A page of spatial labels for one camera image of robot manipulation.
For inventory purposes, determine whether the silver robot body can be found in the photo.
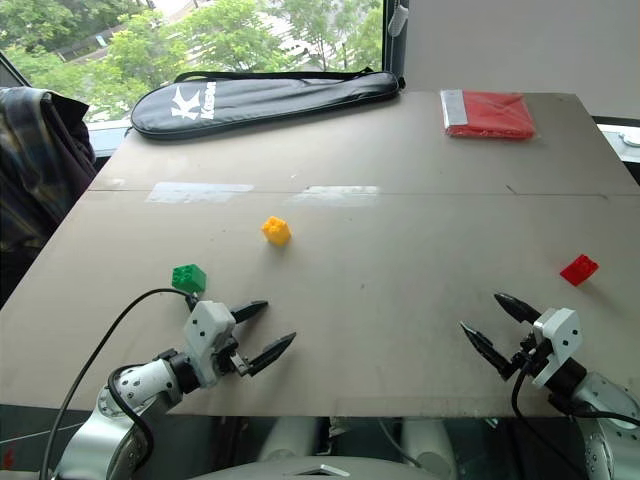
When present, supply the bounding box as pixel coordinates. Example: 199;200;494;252
189;415;481;480

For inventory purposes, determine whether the red toy block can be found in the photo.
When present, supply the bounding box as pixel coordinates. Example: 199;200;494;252
559;253;600;287

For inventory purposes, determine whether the green toy block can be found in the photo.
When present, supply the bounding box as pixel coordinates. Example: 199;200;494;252
171;263;208;294

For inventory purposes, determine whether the plaid jacket on chair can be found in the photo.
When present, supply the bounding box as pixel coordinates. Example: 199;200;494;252
0;86;99;306

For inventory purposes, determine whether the black racket bag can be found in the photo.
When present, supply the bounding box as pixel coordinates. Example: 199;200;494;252
124;70;405;141

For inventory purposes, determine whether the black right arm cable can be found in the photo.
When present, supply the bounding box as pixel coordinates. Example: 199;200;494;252
511;344;640;429

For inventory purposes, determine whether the yellow toy block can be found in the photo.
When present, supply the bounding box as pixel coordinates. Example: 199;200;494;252
260;215;293;247

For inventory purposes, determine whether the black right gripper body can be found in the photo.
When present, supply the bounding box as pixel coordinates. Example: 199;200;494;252
508;333;547;377

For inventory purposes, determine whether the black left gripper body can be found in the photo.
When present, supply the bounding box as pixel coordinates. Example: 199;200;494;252
213;336;251;378

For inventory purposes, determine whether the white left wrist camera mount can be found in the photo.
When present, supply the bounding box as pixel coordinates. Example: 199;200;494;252
182;300;237;388

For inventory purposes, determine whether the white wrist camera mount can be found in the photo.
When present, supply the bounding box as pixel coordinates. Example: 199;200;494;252
182;300;237;388
531;307;583;390

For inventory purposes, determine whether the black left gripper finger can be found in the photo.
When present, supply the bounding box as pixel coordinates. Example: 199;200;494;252
229;300;269;324
245;331;297;378

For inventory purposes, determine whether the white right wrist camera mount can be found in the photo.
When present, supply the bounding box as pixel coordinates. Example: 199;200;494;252
531;307;583;390

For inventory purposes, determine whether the red packaged cloth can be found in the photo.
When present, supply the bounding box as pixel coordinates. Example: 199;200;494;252
439;88;537;141

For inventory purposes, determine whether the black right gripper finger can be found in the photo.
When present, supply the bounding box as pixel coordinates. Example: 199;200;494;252
459;322;517;383
493;292;543;325

